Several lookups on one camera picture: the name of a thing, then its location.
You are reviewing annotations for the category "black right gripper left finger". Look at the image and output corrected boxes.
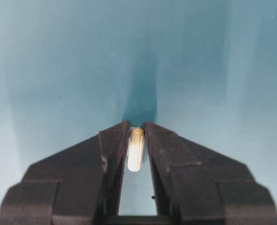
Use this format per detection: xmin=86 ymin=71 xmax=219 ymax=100
xmin=0 ymin=120 xmax=131 ymax=225

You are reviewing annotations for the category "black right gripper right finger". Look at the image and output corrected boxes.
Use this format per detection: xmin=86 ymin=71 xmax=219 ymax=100
xmin=144 ymin=122 xmax=277 ymax=225

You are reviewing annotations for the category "short wooden dowel rod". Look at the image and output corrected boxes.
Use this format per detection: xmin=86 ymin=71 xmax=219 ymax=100
xmin=127 ymin=127 xmax=145 ymax=172

